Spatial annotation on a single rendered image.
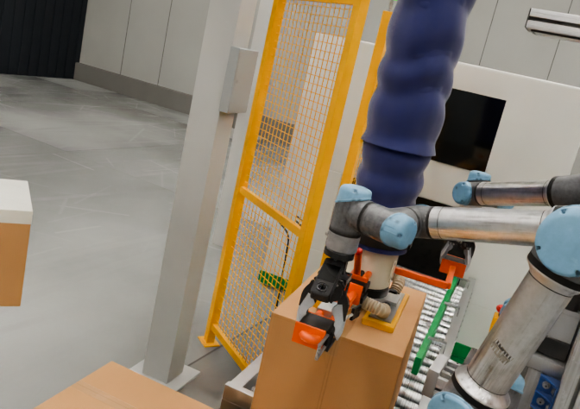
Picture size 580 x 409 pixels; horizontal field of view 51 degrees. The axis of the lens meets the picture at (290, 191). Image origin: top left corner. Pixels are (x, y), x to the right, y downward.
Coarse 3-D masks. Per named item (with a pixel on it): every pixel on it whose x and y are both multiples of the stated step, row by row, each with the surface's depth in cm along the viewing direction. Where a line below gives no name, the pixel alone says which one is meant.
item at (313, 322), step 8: (312, 312) 146; (304, 320) 141; (312, 320) 142; (320, 320) 142; (328, 320) 143; (296, 328) 139; (304, 328) 139; (312, 328) 138; (320, 328) 138; (328, 328) 139; (296, 336) 139; (320, 336) 138; (304, 344) 139; (312, 344) 138
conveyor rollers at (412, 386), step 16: (416, 272) 412; (416, 288) 385; (432, 288) 390; (432, 304) 364; (448, 320) 344; (416, 336) 314; (416, 352) 297; (432, 352) 296; (416, 384) 263; (400, 400) 247; (416, 400) 253
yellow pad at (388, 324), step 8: (400, 296) 207; (408, 296) 211; (400, 304) 201; (368, 312) 188; (392, 312) 191; (400, 312) 194; (368, 320) 183; (376, 320) 184; (384, 320) 184; (392, 320) 186; (376, 328) 183; (384, 328) 182; (392, 328) 181
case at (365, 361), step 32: (288, 320) 177; (352, 320) 185; (416, 320) 196; (288, 352) 178; (352, 352) 172; (384, 352) 169; (256, 384) 184; (288, 384) 180; (320, 384) 177; (352, 384) 173; (384, 384) 170
